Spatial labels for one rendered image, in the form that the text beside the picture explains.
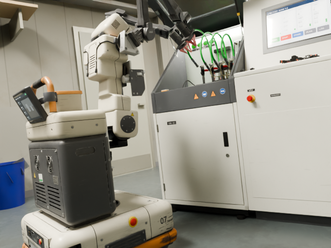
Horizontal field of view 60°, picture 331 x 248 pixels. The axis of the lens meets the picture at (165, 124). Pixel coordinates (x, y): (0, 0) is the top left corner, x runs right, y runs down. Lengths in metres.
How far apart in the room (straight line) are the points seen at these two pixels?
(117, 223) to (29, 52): 3.01
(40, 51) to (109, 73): 2.49
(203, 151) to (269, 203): 0.55
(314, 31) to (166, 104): 1.11
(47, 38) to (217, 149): 2.90
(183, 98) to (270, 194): 0.88
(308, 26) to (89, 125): 1.53
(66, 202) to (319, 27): 1.80
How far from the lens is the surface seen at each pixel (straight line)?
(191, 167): 2.16
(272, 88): 1.89
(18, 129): 3.89
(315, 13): 2.22
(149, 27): 1.72
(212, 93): 2.03
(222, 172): 2.06
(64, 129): 1.35
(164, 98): 2.23
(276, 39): 2.20
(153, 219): 1.58
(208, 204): 2.17
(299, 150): 1.88
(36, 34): 4.19
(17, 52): 4.06
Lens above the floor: 0.71
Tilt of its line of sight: level
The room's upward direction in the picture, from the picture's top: 6 degrees counter-clockwise
